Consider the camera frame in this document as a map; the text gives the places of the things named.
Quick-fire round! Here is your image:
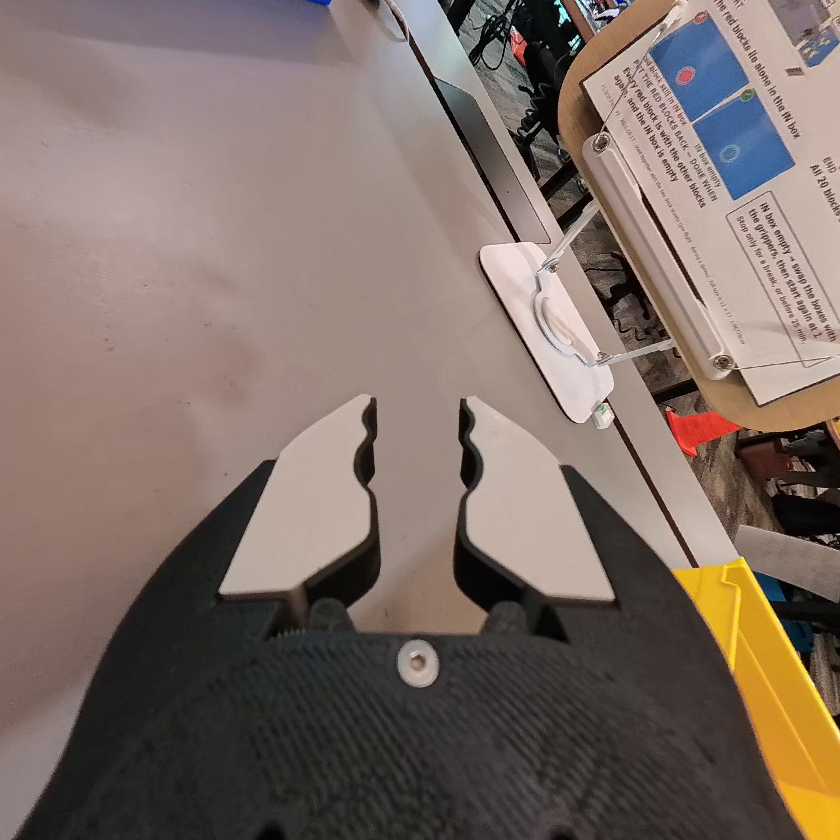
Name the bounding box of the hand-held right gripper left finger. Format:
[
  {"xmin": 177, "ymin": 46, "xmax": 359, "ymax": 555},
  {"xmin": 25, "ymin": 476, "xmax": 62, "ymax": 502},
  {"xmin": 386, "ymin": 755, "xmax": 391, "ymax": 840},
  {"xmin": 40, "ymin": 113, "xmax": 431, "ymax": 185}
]
[{"xmin": 217, "ymin": 394, "xmax": 383, "ymax": 624}]

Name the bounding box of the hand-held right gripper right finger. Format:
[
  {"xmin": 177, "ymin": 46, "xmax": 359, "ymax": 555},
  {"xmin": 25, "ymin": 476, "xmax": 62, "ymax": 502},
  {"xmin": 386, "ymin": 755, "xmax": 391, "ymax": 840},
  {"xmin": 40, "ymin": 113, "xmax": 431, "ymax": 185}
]
[{"xmin": 453, "ymin": 395, "xmax": 617, "ymax": 619}]

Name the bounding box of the yellow storage bin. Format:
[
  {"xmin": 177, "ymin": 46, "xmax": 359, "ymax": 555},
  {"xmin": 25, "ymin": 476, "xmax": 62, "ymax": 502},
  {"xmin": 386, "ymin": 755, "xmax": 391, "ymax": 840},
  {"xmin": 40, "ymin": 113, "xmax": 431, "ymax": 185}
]
[{"xmin": 671, "ymin": 556, "xmax": 840, "ymax": 840}]

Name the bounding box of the orange cone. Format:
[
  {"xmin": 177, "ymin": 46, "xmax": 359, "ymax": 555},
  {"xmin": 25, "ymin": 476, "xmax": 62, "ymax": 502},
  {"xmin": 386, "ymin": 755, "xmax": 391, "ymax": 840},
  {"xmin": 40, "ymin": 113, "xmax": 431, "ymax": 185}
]
[{"xmin": 664, "ymin": 407, "xmax": 744, "ymax": 458}]

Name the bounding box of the brown box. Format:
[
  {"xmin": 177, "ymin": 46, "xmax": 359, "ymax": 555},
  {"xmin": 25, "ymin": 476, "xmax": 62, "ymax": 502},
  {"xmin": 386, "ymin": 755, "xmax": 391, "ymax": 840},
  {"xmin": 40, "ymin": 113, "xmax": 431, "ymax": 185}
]
[{"xmin": 734, "ymin": 435, "xmax": 796, "ymax": 481}]

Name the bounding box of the grey fabric panel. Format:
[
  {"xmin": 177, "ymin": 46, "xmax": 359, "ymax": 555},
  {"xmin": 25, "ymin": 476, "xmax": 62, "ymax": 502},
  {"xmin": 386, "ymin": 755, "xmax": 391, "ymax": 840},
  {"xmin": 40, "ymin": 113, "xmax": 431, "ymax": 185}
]
[{"xmin": 733, "ymin": 523, "xmax": 836, "ymax": 609}]

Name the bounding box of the white document stand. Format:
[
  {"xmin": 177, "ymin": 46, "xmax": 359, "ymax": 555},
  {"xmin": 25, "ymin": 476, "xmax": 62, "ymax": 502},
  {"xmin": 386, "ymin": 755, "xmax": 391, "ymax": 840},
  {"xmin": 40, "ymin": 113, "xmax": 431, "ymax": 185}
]
[{"xmin": 478, "ymin": 0, "xmax": 840, "ymax": 434}]

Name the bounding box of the white charger cable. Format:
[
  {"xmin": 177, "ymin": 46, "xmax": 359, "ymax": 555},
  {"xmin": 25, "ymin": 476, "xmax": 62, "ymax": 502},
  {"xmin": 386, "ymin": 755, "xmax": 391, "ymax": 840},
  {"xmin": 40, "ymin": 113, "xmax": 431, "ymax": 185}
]
[{"xmin": 379, "ymin": 0, "xmax": 412, "ymax": 44}]

